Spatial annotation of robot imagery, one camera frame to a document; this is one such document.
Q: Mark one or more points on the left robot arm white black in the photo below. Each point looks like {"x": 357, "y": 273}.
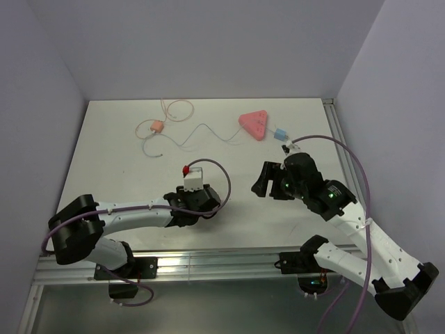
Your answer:
{"x": 81, "y": 230}

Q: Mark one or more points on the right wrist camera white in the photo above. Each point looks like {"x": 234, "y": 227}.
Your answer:
{"x": 290, "y": 148}

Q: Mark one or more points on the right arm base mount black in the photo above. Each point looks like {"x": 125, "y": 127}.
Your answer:
{"x": 312, "y": 279}

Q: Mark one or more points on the blue plug adapter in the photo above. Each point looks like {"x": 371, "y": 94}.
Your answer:
{"x": 281, "y": 135}

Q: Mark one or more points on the pink charger block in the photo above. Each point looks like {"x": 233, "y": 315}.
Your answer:
{"x": 157, "y": 126}

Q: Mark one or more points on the aluminium rail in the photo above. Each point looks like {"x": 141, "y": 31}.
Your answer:
{"x": 176, "y": 266}
{"x": 349, "y": 166}

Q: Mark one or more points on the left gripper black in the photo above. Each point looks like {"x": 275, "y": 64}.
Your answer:
{"x": 185, "y": 193}

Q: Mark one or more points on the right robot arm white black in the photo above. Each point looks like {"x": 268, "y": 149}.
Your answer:
{"x": 396, "y": 280}

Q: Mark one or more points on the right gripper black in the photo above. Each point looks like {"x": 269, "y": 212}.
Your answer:
{"x": 268, "y": 172}

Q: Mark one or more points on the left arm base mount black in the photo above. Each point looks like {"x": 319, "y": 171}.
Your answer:
{"x": 124, "y": 284}

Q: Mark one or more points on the aluminium right side rail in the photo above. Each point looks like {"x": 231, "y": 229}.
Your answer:
{"x": 349, "y": 166}

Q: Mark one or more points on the aluminium front rail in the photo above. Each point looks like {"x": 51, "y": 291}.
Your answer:
{"x": 176, "y": 266}

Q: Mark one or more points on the pink triangular power strip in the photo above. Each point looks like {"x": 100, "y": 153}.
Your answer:
{"x": 254, "y": 124}

